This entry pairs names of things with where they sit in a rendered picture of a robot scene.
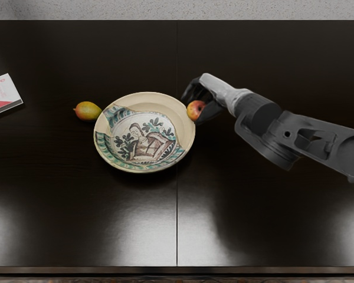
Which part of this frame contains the red yellow apple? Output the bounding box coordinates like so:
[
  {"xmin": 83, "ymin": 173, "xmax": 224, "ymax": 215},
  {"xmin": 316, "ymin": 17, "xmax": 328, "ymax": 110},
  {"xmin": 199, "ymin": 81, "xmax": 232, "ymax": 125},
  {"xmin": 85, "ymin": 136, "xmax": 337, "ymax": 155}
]
[{"xmin": 186, "ymin": 100, "xmax": 207, "ymax": 121}]

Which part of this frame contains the white and red book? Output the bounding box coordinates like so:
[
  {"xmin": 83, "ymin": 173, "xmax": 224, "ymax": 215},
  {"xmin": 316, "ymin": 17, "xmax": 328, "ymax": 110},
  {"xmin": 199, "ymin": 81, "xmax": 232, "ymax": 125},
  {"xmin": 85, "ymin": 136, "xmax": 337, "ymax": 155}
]
[{"xmin": 0, "ymin": 73, "xmax": 24, "ymax": 119}]

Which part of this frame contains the cream plate with painted figure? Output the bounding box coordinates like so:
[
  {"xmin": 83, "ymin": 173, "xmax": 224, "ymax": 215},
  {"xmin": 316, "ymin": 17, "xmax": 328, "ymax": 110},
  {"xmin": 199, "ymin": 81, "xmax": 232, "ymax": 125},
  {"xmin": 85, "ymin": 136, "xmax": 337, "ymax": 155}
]
[{"xmin": 93, "ymin": 91, "xmax": 196, "ymax": 174}]

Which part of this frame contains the green orange mango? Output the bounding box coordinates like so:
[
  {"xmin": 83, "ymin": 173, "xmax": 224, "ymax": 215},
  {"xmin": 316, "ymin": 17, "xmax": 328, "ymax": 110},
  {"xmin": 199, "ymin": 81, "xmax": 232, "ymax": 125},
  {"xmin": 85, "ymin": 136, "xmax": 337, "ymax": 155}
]
[{"xmin": 73, "ymin": 101, "xmax": 103, "ymax": 122}]

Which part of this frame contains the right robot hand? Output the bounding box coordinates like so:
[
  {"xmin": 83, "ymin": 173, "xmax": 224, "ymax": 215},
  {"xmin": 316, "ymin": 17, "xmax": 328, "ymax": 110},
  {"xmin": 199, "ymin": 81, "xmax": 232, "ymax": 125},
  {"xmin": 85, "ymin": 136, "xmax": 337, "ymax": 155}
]
[{"xmin": 181, "ymin": 73, "xmax": 243, "ymax": 126}]

